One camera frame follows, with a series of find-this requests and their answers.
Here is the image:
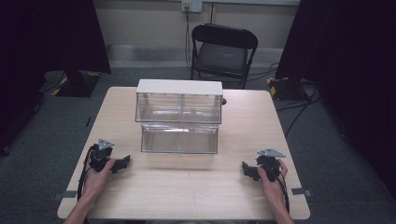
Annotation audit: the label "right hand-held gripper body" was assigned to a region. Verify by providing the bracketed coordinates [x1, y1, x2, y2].
[256, 147, 287, 183]

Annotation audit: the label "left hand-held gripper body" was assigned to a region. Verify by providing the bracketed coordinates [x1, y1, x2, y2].
[88, 138, 116, 174]

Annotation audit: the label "person's right hand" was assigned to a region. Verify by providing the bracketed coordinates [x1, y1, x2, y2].
[257, 159, 290, 203]

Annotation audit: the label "person's left hand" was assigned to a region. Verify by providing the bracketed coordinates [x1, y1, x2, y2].
[81, 158, 117, 201]

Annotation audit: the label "grey tape strip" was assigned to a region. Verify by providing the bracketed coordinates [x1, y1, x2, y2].
[51, 189, 78, 202]
[290, 187, 314, 198]

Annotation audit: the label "clear plastic drawer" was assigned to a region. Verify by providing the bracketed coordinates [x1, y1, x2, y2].
[140, 122, 220, 156]

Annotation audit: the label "black stand base striped tape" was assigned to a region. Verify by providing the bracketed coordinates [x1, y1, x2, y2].
[39, 69, 103, 98]
[265, 76, 310, 103]

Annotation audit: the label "clear drawer cabinet white top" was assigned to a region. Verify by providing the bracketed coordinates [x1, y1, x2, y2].
[134, 78, 224, 125]

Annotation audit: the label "black folding chair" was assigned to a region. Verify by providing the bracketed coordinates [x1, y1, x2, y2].
[190, 22, 260, 91]

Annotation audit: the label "dark curtain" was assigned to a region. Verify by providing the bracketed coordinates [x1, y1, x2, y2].
[0, 0, 112, 157]
[275, 0, 396, 190]

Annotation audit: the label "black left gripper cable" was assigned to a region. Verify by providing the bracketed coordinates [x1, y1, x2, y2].
[77, 144, 98, 203]

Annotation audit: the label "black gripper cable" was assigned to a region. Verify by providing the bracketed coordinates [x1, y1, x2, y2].
[273, 172, 291, 215]
[77, 144, 98, 203]

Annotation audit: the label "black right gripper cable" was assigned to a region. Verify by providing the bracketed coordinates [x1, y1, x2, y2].
[273, 172, 291, 215]

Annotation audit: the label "black floor cables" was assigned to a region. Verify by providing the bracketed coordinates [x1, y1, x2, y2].
[276, 88, 322, 138]

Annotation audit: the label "black cable from wall outlet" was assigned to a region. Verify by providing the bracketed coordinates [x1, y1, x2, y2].
[184, 5, 193, 73]

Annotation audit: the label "white wall outlet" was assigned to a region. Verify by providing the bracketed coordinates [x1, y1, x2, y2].
[181, 0, 204, 14]

